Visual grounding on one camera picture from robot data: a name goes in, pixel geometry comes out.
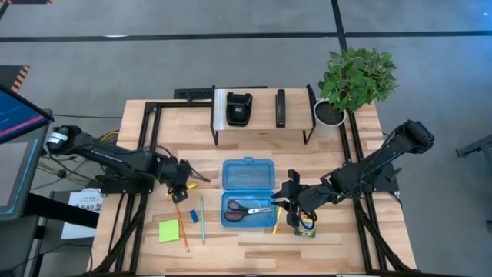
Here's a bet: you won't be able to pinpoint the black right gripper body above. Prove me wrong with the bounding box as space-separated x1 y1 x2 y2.
282 169 335 228

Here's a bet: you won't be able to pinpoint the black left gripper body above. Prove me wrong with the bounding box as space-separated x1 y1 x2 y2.
161 159 192 204

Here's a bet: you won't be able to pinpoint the yellow pencil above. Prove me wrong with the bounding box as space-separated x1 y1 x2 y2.
272 206 284 235

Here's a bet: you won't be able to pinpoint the crayon box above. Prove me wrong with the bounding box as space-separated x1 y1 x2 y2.
294 215 317 238

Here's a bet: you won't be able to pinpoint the blue plastic pencil box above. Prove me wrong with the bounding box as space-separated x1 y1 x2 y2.
221 156 278 229

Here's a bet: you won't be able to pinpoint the red-handled scissors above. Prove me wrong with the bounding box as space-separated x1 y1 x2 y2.
224 199 274 223

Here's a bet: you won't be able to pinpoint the teal pencil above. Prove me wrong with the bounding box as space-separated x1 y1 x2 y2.
199 195 206 246

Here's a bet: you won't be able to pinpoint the orange pencil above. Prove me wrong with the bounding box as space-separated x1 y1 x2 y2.
175 202 191 253

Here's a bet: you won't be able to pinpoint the green sticky note pad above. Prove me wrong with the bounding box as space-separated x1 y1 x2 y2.
158 219 181 244

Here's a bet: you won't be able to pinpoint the black hole punch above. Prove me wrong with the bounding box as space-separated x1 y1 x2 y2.
225 92 254 127

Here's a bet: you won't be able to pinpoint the black power strip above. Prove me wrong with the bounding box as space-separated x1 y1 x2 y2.
173 85 268 101

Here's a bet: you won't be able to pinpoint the wooden shelf riser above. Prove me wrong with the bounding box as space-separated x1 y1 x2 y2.
210 84 317 146

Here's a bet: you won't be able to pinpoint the black stapler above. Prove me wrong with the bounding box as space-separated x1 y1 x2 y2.
275 88 287 128

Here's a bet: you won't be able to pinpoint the white plant pot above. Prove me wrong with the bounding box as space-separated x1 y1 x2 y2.
313 98 347 127

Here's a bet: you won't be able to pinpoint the white paper sheet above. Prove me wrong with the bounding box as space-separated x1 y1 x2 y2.
61 188 104 240

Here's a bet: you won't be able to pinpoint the black cart bar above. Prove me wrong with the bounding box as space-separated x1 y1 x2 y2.
25 193 100 229

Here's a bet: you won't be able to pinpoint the green leafy plant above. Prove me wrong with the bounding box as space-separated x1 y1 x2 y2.
317 48 399 112

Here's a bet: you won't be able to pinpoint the grey panel under monitor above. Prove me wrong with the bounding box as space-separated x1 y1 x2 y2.
0 125 50 222

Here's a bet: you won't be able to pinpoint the blue-screen monitor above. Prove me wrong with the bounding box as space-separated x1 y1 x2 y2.
0 85 55 144

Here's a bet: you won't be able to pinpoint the grey furniture leg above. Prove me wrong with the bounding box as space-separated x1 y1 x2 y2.
455 134 492 158

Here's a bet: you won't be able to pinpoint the hazard-striped floor mat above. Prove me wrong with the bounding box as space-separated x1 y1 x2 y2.
0 65 31 93

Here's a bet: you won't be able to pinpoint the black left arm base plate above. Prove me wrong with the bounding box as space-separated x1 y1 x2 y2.
100 175 155 195

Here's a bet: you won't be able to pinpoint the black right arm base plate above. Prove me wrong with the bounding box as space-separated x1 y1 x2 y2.
345 163 400 193

